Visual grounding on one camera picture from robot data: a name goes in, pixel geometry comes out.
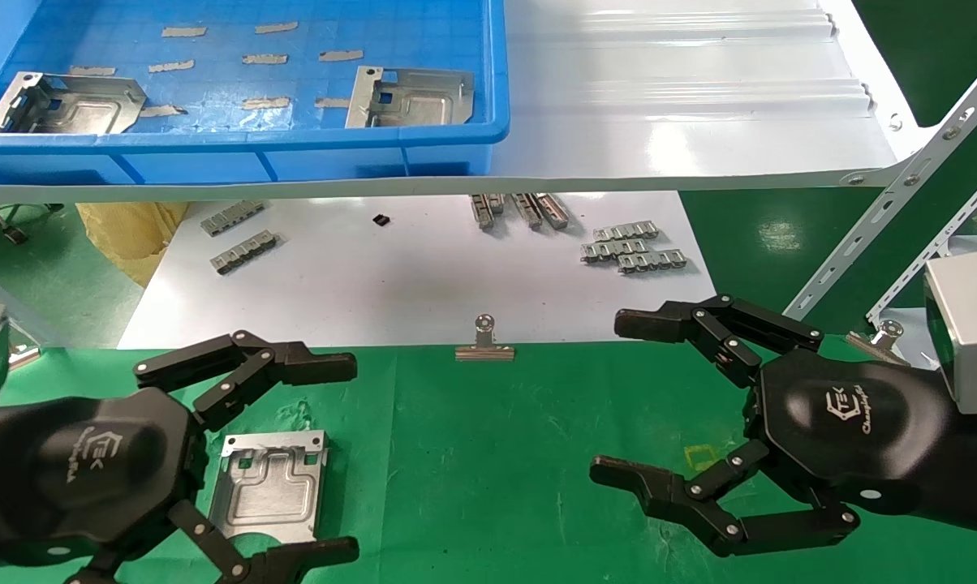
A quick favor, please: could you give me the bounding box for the white lower shelf board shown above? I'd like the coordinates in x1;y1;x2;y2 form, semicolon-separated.
118;191;718;351

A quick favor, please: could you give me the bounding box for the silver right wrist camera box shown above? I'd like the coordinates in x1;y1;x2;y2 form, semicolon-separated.
923;247;977;414

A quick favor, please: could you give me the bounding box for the white shelf board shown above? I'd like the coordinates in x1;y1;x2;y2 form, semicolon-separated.
118;191;718;351
0;0;940;204

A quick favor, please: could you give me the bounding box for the green table mat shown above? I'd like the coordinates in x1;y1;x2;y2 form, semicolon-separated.
0;337;977;584

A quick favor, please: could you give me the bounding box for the white upper shelf board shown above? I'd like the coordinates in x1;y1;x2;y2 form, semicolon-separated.
0;0;940;204

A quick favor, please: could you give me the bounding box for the stamped sheet metal plate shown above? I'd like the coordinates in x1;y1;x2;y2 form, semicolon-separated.
344;66;475;129
0;71;147;135
209;430;329;546

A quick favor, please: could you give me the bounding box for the notched metal bracket part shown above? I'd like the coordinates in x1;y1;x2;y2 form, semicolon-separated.
200;200;267;238
592;221;661;243
617;249;689;275
210;230;281;276
580;239;648;264

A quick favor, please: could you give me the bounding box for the beige plastic bag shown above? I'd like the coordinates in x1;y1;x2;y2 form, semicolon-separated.
75;203;191;290

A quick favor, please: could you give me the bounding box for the blue plastic bin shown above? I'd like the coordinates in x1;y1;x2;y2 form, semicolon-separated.
0;0;511;186

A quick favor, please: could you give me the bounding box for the white perforated rack upright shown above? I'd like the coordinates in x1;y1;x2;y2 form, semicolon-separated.
0;260;63;350
783;45;977;321

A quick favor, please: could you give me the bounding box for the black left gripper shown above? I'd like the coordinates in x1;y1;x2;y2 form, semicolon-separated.
0;329;361;584

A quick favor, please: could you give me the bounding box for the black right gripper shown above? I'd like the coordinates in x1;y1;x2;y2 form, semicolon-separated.
590;294;977;558

